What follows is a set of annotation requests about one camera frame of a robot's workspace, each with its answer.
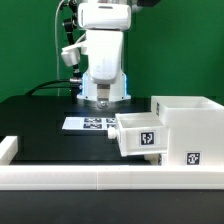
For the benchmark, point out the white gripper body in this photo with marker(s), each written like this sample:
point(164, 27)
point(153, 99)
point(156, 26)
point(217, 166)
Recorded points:
point(104, 24)

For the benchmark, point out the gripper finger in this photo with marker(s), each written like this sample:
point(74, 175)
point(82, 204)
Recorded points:
point(103, 92)

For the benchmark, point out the white drawer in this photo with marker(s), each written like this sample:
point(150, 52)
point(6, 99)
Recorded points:
point(139, 134)
point(154, 159)

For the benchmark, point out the white drawer cabinet box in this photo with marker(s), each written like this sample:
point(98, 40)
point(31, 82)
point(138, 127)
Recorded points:
point(196, 129)

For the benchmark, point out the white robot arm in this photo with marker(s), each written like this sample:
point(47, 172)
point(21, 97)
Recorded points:
point(71, 56)

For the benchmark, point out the marker tag sheet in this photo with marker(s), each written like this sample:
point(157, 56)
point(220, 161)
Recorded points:
point(88, 123)

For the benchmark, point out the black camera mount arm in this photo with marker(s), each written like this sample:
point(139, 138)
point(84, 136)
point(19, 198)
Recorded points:
point(70, 25)

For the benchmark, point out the white U-shaped fence frame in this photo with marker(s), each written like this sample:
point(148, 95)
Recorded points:
point(69, 177)

